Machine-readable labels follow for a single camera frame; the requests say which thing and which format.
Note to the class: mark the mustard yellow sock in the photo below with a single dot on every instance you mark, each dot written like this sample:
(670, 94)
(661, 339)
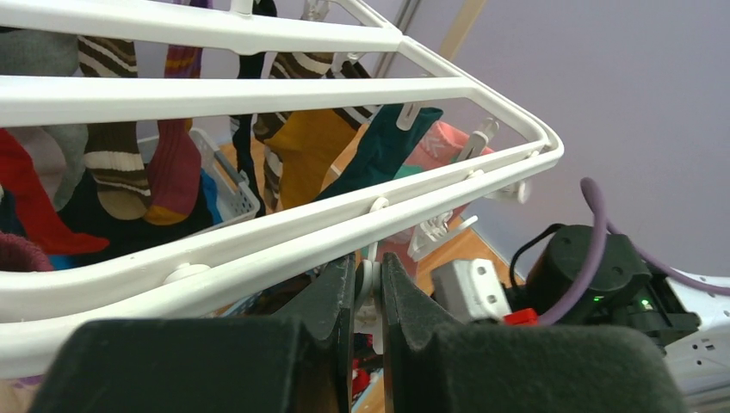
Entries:
(308, 144)

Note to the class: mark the dark green sock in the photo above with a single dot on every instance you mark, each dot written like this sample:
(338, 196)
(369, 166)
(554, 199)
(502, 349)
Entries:
(382, 150)

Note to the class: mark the grey sock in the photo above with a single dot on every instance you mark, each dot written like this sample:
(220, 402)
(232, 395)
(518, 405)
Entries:
(36, 53)

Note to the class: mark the pink patterned sock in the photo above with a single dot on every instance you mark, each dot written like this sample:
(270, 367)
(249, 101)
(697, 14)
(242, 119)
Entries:
(440, 146)

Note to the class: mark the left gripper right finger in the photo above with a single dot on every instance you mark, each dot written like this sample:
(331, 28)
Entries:
(434, 363)

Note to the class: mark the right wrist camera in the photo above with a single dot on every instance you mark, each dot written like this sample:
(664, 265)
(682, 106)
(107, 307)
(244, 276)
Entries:
(470, 290)

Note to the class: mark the red sock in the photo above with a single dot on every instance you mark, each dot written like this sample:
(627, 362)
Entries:
(34, 209)

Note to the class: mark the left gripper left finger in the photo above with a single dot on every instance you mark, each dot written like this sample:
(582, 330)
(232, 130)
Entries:
(298, 359)

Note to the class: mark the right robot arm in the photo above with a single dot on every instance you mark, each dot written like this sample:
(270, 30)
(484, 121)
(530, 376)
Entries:
(690, 326)

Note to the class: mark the white hanger clip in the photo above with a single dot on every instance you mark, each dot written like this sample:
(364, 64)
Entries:
(367, 318)

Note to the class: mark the brown striped sock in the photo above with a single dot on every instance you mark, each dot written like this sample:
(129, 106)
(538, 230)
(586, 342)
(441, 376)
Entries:
(112, 154)

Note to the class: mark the maroon purple striped beige sock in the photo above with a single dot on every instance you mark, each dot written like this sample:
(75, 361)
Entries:
(21, 255)

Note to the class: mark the white plastic basket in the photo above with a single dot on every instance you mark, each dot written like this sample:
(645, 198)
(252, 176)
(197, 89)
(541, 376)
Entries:
(194, 189)

